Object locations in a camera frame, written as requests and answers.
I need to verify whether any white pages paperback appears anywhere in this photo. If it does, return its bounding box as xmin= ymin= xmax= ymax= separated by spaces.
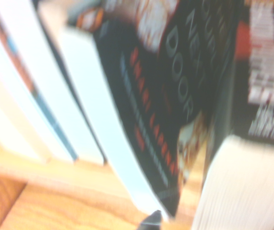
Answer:
xmin=0 ymin=4 xmax=79 ymax=161

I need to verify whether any thick red black paperback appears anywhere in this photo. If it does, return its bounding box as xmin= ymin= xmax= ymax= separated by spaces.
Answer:
xmin=191 ymin=0 xmax=274 ymax=230

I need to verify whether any thick cream pages book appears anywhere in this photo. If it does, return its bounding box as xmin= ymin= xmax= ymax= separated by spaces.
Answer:
xmin=0 ymin=55 xmax=49 ymax=165

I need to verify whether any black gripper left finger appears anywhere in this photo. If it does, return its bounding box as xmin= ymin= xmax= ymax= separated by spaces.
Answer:
xmin=138 ymin=209 xmax=163 ymax=230

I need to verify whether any wooden bookshelf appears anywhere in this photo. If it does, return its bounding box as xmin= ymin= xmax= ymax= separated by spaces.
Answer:
xmin=0 ymin=124 xmax=209 ymax=230

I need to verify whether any black Couple Next Door book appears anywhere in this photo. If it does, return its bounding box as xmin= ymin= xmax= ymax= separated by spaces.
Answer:
xmin=61 ymin=0 xmax=236 ymax=222

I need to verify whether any dark cover white paperback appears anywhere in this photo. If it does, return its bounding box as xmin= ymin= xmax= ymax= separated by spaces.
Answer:
xmin=0 ymin=0 xmax=108 ymax=166

